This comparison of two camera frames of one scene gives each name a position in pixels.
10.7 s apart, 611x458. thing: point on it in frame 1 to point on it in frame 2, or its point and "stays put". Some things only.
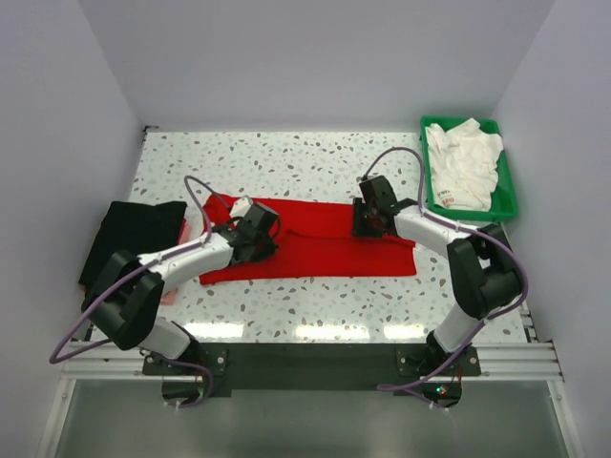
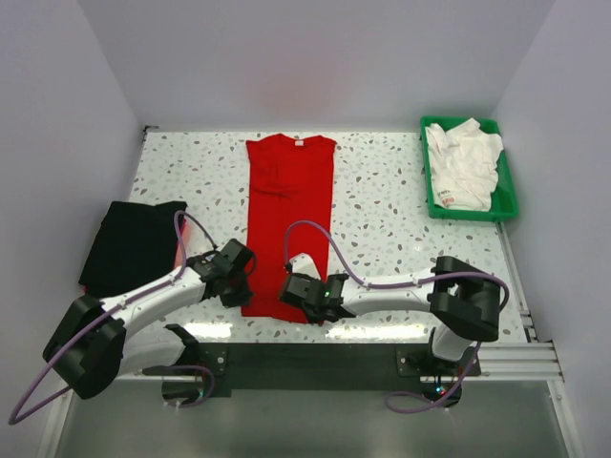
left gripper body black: x=265 y=246 to x=238 y=291
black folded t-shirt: x=137 y=228 stays put
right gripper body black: x=363 y=222 to x=311 y=315
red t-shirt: x=315 y=240 to x=289 y=204
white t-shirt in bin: x=464 y=163 stays put
